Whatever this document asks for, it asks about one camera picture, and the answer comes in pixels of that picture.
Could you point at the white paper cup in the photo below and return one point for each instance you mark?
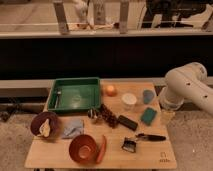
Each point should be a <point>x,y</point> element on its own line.
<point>129,100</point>

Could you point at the teal sponge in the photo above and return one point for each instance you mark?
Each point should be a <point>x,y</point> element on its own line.
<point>148,116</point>

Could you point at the dark red bowl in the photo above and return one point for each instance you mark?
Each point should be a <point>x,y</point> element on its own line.
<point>38,120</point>

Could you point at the wooden folding table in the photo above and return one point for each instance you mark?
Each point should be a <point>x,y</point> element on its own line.
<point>54,153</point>

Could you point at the cream banana piece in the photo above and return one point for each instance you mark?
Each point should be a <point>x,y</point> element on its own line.
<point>44,129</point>

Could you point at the dark pine cone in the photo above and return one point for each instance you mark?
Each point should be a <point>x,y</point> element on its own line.
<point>108,116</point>

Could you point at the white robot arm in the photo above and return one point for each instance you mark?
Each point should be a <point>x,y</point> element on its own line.
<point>187,82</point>

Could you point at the blue grey cup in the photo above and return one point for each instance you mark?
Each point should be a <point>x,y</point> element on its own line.
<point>148,96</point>

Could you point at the black rectangular block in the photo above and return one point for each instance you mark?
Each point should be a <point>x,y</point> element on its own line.
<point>127,122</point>

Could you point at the orange bowl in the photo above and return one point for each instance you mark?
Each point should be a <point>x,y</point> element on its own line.
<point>83,149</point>

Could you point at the green plastic tray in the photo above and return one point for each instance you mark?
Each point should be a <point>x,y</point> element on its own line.
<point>77,94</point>

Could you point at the orange fruit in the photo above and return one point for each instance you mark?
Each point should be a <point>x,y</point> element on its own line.
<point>111,90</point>

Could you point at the grey blue cloth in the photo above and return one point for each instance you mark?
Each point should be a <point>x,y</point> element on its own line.
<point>73,128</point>

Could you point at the metal spoon in tray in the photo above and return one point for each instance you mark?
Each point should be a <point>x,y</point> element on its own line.
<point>57,98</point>

